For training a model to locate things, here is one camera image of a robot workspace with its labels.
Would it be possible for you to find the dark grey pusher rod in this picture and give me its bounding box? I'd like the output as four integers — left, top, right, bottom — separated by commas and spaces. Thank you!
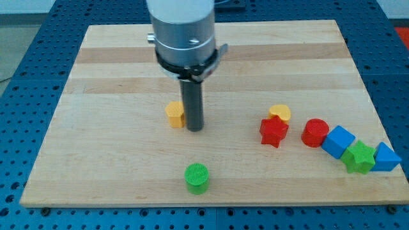
180, 81, 204, 132

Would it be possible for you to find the yellow heart block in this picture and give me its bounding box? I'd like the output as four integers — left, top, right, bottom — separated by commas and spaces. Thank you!
268, 104, 291, 124

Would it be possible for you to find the red star block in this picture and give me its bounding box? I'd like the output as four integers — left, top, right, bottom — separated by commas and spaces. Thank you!
259, 116, 289, 148

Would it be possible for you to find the yellow hexagon block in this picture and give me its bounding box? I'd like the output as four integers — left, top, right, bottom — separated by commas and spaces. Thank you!
165, 101, 185, 128

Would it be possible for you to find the blue triangle block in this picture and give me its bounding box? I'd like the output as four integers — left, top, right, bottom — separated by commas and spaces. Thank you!
371, 142, 402, 172

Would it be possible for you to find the blue cube block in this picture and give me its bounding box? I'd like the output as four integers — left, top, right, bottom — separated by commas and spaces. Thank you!
321, 125, 355, 159

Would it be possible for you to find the red cylinder block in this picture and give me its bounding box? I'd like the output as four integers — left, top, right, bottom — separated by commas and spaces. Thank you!
301, 118, 330, 148

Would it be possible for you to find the green cylinder block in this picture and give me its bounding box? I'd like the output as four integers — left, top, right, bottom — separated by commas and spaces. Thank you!
184, 163, 210, 195

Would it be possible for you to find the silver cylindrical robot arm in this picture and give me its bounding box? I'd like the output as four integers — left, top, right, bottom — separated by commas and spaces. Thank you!
146, 0, 228, 132

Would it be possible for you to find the green star block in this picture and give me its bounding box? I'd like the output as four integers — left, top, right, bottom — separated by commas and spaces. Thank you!
340, 140, 376, 174

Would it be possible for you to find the wooden board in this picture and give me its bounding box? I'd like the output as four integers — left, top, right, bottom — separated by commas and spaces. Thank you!
20, 20, 408, 208

